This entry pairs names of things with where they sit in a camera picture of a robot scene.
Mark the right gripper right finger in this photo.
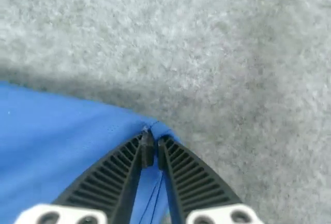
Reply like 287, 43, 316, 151
157, 135, 265, 224

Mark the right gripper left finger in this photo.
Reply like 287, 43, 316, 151
13, 130, 156, 224

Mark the blue shirt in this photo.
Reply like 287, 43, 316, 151
0, 80, 185, 224

